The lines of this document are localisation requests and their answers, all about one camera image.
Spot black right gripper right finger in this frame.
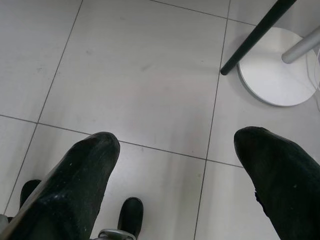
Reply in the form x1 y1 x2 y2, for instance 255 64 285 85
233 126 320 240

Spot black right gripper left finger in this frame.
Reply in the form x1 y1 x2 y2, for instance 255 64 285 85
7 131 121 240

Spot dark robot left foot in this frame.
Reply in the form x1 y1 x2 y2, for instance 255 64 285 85
19 179 42 208

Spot dark robot foot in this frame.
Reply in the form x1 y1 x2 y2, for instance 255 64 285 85
19 179 42 208
117 196 145 238

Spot dark robot right foot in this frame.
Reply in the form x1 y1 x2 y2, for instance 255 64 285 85
117 196 145 238

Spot white round stand base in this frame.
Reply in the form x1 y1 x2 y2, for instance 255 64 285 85
236 26 318 107

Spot silver stand pole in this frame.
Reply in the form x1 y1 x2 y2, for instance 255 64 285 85
281 23 320 63

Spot black slanted table leg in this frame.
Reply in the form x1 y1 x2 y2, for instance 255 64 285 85
220 0 294 76

